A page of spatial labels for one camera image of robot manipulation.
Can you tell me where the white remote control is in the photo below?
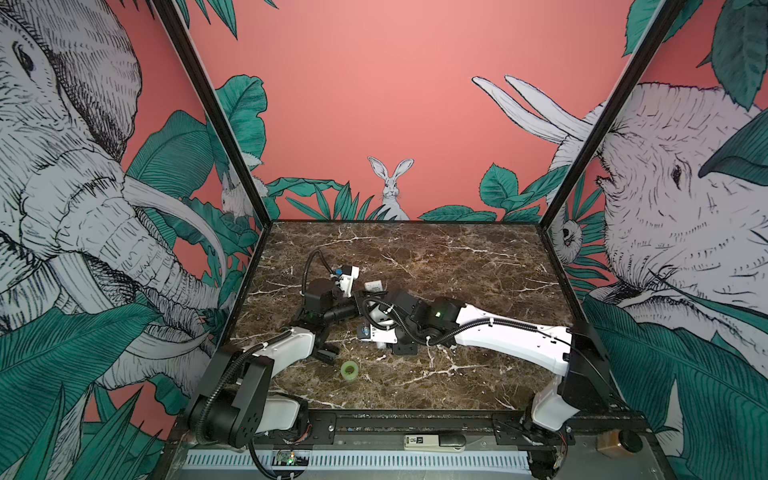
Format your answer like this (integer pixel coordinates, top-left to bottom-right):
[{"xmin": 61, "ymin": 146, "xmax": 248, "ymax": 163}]
[{"xmin": 357, "ymin": 278, "xmax": 398, "ymax": 348}]

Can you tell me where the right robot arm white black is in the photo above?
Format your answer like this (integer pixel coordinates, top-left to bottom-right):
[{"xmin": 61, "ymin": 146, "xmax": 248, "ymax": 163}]
[{"xmin": 354, "ymin": 289, "xmax": 613, "ymax": 432}]

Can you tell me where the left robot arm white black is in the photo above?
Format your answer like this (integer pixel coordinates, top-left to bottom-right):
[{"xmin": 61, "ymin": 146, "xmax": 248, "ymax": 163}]
[{"xmin": 183, "ymin": 273, "xmax": 359, "ymax": 448}]

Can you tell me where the black clip object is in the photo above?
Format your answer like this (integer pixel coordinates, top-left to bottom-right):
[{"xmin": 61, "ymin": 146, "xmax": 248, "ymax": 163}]
[{"xmin": 312, "ymin": 344, "xmax": 340, "ymax": 365}]

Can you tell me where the green tape roll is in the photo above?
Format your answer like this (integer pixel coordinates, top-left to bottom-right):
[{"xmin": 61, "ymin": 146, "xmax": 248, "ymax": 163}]
[{"xmin": 340, "ymin": 360, "xmax": 360, "ymax": 382}]

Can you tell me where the white label tag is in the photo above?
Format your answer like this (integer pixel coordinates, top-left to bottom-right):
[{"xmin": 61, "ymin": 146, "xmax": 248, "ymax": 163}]
[{"xmin": 404, "ymin": 435, "xmax": 440, "ymax": 452}]

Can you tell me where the small circuit board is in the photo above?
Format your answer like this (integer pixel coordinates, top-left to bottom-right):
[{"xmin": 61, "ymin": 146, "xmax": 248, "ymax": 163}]
[{"xmin": 271, "ymin": 450, "xmax": 310, "ymax": 469}]

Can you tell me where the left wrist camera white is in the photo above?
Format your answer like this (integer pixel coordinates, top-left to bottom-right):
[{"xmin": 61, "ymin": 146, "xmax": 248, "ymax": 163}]
[{"xmin": 335, "ymin": 265, "xmax": 360, "ymax": 298}]

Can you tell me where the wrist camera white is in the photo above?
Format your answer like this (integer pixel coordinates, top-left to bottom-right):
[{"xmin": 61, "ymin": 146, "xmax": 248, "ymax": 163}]
[
  {"xmin": 335, "ymin": 265, "xmax": 360, "ymax": 298},
  {"xmin": 366, "ymin": 302, "xmax": 395, "ymax": 330}
]

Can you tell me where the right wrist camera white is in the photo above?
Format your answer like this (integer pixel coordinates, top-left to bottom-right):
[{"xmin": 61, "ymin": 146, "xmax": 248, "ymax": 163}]
[{"xmin": 366, "ymin": 302, "xmax": 395, "ymax": 330}]

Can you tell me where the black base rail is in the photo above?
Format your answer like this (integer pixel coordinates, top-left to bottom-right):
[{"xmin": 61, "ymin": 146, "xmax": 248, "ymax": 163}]
[{"xmin": 170, "ymin": 409, "xmax": 652, "ymax": 448}]

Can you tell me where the white slotted cable duct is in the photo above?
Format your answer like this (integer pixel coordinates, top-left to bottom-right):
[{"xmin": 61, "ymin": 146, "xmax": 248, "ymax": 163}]
[{"xmin": 179, "ymin": 449, "xmax": 532, "ymax": 474}]

